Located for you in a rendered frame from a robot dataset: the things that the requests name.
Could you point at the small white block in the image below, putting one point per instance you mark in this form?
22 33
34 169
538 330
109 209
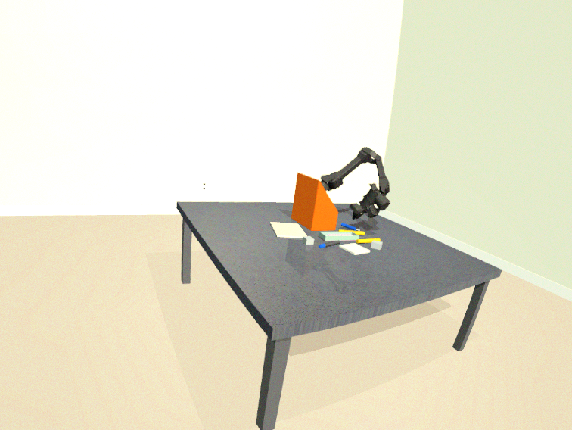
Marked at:
376 244

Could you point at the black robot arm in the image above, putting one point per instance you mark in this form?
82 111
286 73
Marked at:
378 196

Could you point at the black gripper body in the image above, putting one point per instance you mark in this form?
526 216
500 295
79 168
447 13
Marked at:
358 208

